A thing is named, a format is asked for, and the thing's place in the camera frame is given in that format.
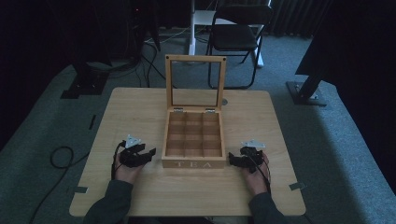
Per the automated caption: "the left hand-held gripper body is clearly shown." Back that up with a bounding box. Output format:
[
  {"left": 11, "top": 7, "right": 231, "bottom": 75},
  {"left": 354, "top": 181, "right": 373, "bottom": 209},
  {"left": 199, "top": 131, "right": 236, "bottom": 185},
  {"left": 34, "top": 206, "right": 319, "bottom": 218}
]
[{"left": 119, "top": 133, "right": 148, "bottom": 169}]

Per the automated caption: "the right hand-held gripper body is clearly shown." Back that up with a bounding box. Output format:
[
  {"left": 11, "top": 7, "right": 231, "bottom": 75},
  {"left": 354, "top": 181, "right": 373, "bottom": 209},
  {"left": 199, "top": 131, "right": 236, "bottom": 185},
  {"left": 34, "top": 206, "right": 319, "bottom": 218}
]
[{"left": 238, "top": 138, "right": 267, "bottom": 174}]

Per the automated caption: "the person's left hand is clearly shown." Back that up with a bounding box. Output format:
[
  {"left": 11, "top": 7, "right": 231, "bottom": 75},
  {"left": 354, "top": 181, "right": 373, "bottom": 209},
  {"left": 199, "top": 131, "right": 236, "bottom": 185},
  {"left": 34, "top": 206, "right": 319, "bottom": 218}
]
[{"left": 113, "top": 152, "right": 148, "bottom": 185}]

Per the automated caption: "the person's right hand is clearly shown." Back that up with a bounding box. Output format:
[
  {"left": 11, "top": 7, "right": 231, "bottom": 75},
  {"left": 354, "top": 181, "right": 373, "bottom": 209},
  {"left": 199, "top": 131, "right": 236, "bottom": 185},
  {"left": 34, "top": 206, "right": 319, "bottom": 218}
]
[{"left": 242, "top": 150, "right": 271, "bottom": 198}]

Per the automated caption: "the wooden compartment box with lid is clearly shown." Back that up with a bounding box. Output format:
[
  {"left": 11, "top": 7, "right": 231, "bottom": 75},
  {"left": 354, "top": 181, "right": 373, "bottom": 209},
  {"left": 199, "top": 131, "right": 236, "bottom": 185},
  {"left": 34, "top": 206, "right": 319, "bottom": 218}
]
[{"left": 161, "top": 54, "right": 228, "bottom": 170}]

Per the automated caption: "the black stand base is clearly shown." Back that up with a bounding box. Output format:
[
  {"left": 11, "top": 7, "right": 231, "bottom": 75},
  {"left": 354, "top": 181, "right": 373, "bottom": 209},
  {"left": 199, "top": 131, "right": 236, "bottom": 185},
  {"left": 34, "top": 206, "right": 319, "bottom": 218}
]
[{"left": 60, "top": 61, "right": 110, "bottom": 100}]

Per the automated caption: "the black slanted stand with base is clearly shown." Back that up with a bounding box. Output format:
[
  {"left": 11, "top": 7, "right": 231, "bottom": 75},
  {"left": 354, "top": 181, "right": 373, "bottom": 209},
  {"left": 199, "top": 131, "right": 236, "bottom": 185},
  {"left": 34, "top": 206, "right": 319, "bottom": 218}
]
[{"left": 286, "top": 46, "right": 332, "bottom": 107}]

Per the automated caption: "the black folding chair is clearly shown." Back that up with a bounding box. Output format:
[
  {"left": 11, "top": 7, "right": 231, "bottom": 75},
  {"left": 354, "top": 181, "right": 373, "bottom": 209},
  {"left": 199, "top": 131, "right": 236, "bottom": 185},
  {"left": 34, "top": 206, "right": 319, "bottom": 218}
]
[
  {"left": 206, "top": 4, "right": 275, "bottom": 91},
  {"left": 188, "top": 0, "right": 273, "bottom": 68}
]

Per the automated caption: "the dark curtain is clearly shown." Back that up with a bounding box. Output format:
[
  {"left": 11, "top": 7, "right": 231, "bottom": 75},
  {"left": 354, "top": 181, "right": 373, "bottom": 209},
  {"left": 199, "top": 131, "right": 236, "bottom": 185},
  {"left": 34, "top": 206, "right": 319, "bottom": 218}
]
[{"left": 267, "top": 0, "right": 335, "bottom": 39}]

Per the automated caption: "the left hand-held gripper cable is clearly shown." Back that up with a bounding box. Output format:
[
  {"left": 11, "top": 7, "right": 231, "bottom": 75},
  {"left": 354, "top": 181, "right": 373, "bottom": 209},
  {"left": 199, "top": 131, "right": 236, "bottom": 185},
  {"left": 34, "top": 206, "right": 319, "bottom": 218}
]
[{"left": 110, "top": 140, "right": 127, "bottom": 181}]

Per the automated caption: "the hand-held gripper cable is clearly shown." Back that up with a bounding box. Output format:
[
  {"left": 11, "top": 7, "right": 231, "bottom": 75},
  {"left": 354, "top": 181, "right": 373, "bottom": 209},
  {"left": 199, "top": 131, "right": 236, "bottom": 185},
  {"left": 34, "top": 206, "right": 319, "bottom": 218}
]
[
  {"left": 110, "top": 140, "right": 127, "bottom": 181},
  {"left": 246, "top": 154, "right": 273, "bottom": 194}
]

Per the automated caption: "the right hand-held gripper cable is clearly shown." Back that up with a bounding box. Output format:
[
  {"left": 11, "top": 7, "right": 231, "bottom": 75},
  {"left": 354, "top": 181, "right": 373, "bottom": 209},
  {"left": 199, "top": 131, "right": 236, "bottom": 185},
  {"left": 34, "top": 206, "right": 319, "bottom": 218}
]
[{"left": 246, "top": 154, "right": 273, "bottom": 194}]

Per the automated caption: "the black looped floor cable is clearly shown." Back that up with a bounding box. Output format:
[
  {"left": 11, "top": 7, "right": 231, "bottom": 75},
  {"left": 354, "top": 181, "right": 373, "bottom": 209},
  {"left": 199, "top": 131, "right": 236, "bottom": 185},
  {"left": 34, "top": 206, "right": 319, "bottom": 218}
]
[{"left": 28, "top": 146, "right": 92, "bottom": 224}]

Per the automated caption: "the bundle of black floor cables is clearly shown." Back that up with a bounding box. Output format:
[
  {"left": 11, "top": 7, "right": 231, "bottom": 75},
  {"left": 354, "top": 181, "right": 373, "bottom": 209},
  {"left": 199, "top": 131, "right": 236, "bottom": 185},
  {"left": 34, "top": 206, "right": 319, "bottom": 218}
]
[{"left": 108, "top": 36, "right": 178, "bottom": 90}]

